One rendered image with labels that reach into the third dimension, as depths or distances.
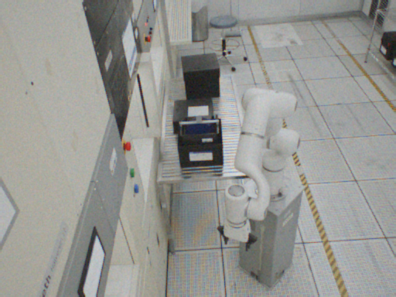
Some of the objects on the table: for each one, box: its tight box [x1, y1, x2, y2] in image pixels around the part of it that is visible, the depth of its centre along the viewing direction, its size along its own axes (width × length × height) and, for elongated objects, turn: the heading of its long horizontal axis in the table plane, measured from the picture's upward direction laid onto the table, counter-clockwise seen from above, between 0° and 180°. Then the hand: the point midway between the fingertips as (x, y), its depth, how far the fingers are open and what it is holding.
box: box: [181, 53, 220, 100], centre depth 294 cm, size 29×29×25 cm
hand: (237, 244), depth 151 cm, fingers open, 8 cm apart
